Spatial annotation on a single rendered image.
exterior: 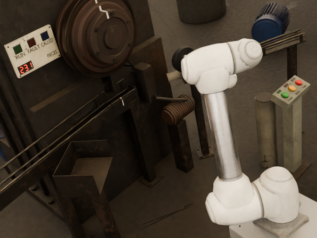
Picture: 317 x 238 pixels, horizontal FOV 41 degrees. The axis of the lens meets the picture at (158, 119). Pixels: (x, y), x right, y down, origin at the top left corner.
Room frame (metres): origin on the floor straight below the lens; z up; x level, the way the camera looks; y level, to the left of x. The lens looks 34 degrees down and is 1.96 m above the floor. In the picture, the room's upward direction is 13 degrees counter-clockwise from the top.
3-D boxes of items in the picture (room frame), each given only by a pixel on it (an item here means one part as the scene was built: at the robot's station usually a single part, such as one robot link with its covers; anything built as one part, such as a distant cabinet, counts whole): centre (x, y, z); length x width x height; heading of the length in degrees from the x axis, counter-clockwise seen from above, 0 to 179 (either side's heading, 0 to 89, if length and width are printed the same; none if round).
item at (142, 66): (2.35, 0.03, 0.68); 0.11 x 0.08 x 0.24; 38
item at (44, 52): (2.08, 0.54, 1.15); 0.26 x 0.02 x 0.18; 128
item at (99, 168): (1.68, 0.41, 0.36); 0.26 x 0.20 x 0.72; 163
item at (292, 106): (2.03, -0.78, 0.31); 0.24 x 0.16 x 0.62; 128
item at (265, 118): (2.14, -0.65, 0.26); 0.12 x 0.12 x 0.52
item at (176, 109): (2.29, -0.14, 0.27); 0.22 x 0.13 x 0.53; 128
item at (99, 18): (2.12, 0.15, 1.11); 0.28 x 0.06 x 0.28; 128
